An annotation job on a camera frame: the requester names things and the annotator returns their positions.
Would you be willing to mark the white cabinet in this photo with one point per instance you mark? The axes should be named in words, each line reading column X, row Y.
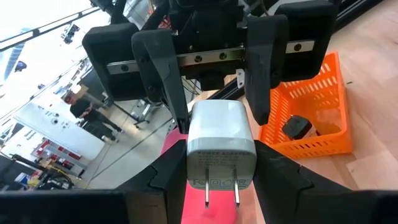
column 62, row 133

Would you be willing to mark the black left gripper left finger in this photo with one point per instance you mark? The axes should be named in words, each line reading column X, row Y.
column 161, row 193

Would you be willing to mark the white power adapter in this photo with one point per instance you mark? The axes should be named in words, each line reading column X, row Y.
column 220, row 130

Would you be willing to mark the person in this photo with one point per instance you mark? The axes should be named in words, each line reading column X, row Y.
column 90, row 115

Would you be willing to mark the pink plastic bin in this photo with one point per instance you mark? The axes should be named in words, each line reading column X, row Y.
column 214, row 214

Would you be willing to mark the black power adapter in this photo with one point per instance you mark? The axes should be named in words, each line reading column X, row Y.
column 297, row 127

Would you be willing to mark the red storage shelf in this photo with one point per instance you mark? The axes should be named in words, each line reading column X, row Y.
column 59, row 154

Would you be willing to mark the silver metal bracket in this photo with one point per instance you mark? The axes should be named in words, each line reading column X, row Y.
column 240, row 77

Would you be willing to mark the black ceiling camera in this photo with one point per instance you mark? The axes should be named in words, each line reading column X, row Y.
column 71, row 32

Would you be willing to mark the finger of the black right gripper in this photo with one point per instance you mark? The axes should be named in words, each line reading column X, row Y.
column 161, row 68
column 264, row 62

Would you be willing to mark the orange plastic basket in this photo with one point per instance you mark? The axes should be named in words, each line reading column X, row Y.
column 326, row 149

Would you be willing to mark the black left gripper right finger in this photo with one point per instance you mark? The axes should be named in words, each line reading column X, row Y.
column 289, row 199

